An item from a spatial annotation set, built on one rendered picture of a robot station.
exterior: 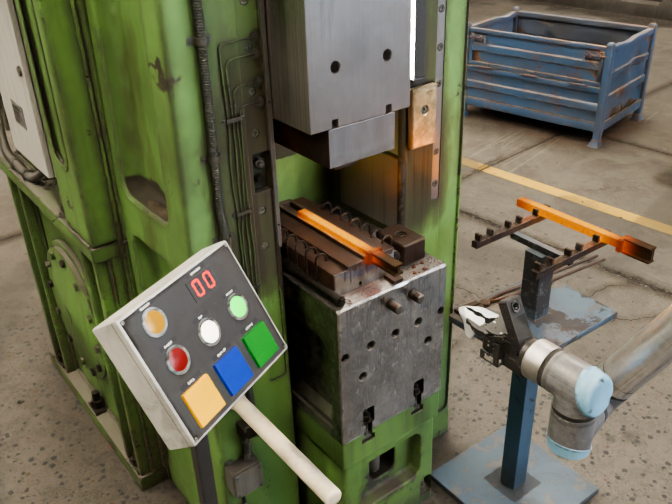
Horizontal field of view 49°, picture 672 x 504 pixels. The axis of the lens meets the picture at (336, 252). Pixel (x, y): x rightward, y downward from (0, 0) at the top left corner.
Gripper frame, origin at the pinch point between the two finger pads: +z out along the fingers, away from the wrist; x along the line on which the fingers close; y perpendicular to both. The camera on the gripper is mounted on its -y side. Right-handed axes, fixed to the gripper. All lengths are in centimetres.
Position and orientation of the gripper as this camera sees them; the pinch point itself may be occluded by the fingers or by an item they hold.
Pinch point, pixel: (464, 307)
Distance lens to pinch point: 170.4
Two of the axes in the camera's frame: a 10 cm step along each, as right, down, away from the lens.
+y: 0.3, 8.7, 4.9
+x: 7.9, -3.2, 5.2
